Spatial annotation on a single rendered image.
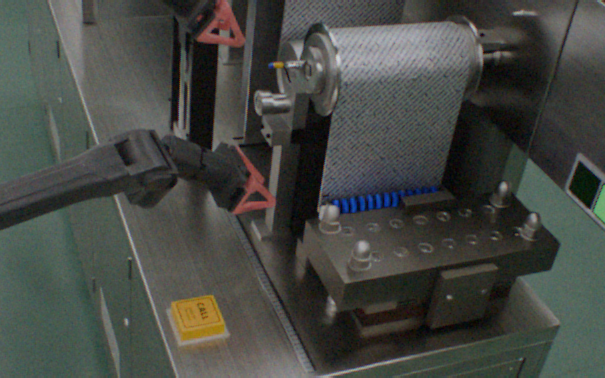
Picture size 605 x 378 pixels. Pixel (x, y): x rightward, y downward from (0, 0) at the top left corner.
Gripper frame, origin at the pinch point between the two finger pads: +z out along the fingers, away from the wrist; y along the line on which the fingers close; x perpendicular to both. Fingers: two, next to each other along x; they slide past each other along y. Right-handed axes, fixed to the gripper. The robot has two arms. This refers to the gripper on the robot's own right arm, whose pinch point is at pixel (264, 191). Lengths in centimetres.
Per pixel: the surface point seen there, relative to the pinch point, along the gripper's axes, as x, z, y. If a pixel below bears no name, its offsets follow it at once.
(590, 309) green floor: -19, 179, -48
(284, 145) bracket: 5.8, 3.4, -7.6
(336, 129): 14.9, 4.0, 0.5
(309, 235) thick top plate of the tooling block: -1.6, 8.0, 6.3
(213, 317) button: -18.1, -2.6, 12.0
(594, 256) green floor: -8, 196, -71
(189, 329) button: -20.3, -6.3, 13.5
